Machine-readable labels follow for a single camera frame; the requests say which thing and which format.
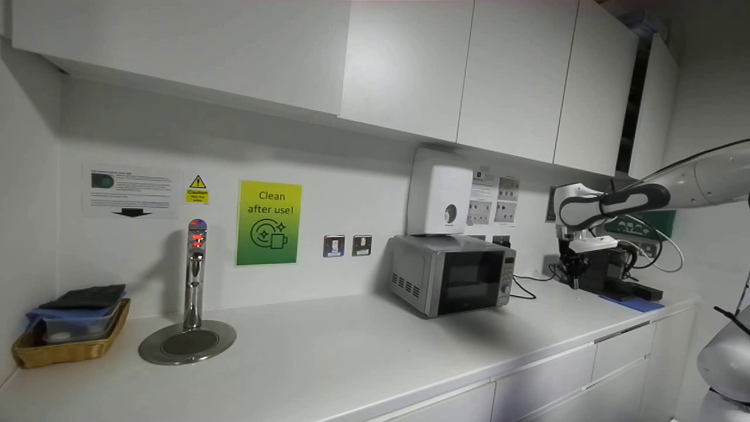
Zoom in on white upper wall cabinets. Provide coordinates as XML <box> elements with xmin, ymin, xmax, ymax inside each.
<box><xmin>9</xmin><ymin>0</ymin><xmax>675</xmax><ymax>175</ymax></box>

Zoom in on chrome water tap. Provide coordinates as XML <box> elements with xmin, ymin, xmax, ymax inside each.
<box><xmin>183</xmin><ymin>217</ymin><xmax>206</xmax><ymax>328</ymax></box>

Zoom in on black appliance on counter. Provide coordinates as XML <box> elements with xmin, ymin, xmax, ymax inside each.
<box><xmin>605</xmin><ymin>281</ymin><xmax>664</xmax><ymax>301</ymax></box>

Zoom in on right wall socket plate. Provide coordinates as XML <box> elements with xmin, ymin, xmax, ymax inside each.
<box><xmin>351</xmin><ymin>234</ymin><xmax>374</xmax><ymax>256</ymax></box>

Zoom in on wall socket plate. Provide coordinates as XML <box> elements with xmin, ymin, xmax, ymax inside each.
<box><xmin>351</xmin><ymin>234</ymin><xmax>374</xmax><ymax>256</ymax></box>
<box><xmin>325</xmin><ymin>236</ymin><xmax>344</xmax><ymax>258</ymax></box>

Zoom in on green sign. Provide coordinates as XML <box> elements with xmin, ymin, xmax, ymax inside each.
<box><xmin>605</xmin><ymin>211</ymin><xmax>675</xmax><ymax>241</ymax></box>

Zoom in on black power cable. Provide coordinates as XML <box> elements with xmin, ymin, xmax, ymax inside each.
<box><xmin>508</xmin><ymin>271</ymin><xmax>558</xmax><ymax>301</ymax></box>

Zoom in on white instruction notice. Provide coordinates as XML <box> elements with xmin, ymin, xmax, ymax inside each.
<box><xmin>85</xmin><ymin>166</ymin><xmax>176</xmax><ymax>217</ymax></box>

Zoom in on yellow warning sticker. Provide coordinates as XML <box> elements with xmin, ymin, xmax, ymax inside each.
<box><xmin>185</xmin><ymin>175</ymin><xmax>212</xmax><ymax>204</ymax></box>

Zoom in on left wall socket plate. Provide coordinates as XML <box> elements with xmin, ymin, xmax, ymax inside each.
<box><xmin>325</xmin><ymin>236</ymin><xmax>344</xmax><ymax>258</ymax></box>

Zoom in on silver microwave oven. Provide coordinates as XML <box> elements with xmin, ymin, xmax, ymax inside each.
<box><xmin>388</xmin><ymin>234</ymin><xmax>517</xmax><ymax>318</ymax></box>

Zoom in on white paper towel dispenser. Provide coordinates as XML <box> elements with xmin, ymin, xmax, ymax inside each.
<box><xmin>405</xmin><ymin>147</ymin><xmax>473</xmax><ymax>234</ymax></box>

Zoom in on wicker basket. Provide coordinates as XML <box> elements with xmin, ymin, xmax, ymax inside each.
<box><xmin>12</xmin><ymin>299</ymin><xmax>131</xmax><ymax>368</ymax></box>

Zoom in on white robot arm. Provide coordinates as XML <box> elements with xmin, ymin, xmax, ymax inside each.
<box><xmin>554</xmin><ymin>138</ymin><xmax>750</xmax><ymax>286</ymax></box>

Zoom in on white lower kitchen cabinets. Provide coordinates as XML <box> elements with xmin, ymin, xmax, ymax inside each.
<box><xmin>374</xmin><ymin>304</ymin><xmax>695</xmax><ymax>422</ymax></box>

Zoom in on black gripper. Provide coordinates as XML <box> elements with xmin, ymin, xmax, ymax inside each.
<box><xmin>558</xmin><ymin>234</ymin><xmax>635</xmax><ymax>295</ymax></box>

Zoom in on blue cloth on counter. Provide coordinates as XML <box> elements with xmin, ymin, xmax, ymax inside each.
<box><xmin>600</xmin><ymin>295</ymin><xmax>664</xmax><ymax>313</ymax></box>

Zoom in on green clean after use poster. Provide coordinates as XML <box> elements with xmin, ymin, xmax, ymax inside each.
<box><xmin>237</xmin><ymin>181</ymin><xmax>302</xmax><ymax>265</ymax></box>

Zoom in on wall notices behind dispenser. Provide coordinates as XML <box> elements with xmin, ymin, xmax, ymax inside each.
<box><xmin>467</xmin><ymin>168</ymin><xmax>521</xmax><ymax>225</ymax></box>

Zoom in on dark folded cloths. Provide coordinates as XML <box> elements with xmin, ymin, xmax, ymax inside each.
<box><xmin>27</xmin><ymin>284</ymin><xmax>125</xmax><ymax>341</ymax></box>

